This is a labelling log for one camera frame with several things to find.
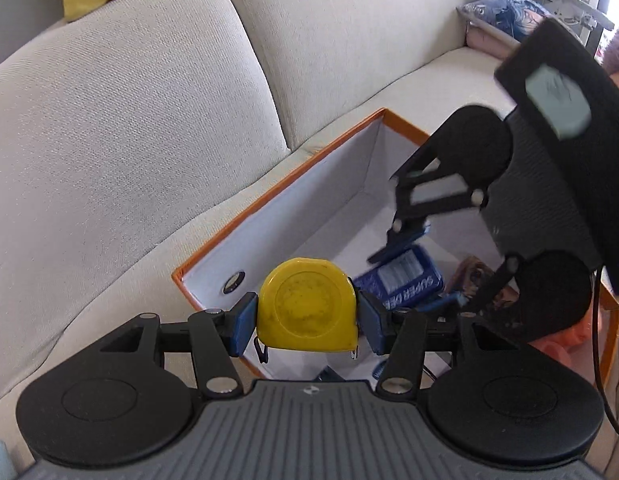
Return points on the pink pump bottle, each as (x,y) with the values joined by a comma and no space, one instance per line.
(560,346)

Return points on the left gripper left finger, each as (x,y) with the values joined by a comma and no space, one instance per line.
(135,390)

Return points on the beige fabric sofa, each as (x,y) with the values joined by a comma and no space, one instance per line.
(131,137)

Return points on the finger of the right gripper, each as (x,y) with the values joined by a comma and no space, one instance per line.
(450,171)
(554,289)

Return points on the yellow tape measure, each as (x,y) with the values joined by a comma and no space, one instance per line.
(308,305)

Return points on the blue super deer tin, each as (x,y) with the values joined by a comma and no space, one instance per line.
(407,280)

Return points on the orange white cardboard box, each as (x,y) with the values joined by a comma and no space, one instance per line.
(338,206)

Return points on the light blue cushion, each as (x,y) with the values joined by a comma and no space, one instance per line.
(7,470)

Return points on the blue patterned pillow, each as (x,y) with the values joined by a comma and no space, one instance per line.
(507,20)

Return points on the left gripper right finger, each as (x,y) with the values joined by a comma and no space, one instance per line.
(497,401)

